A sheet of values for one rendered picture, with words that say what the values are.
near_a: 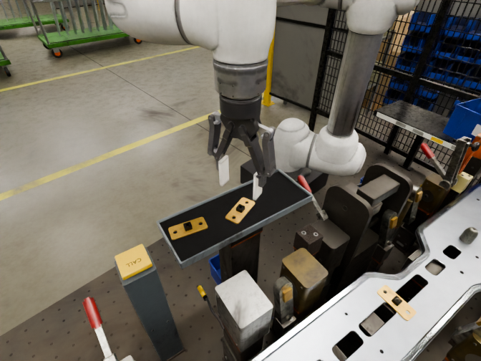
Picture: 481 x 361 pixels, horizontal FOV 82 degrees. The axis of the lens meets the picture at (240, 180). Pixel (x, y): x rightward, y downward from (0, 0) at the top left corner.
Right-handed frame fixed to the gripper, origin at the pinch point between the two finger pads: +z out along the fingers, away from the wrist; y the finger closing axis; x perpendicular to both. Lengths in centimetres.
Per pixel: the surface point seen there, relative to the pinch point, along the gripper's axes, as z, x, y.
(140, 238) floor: 126, 33, -107
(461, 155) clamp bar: 8, 54, 45
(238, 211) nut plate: 9.2, -0.8, 0.0
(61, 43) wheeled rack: 99, 272, -571
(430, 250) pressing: 26, 28, 45
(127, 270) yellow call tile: 9.6, -25.7, -10.5
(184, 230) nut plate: 9.3, -12.2, -7.3
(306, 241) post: 15.6, 4.7, 16.2
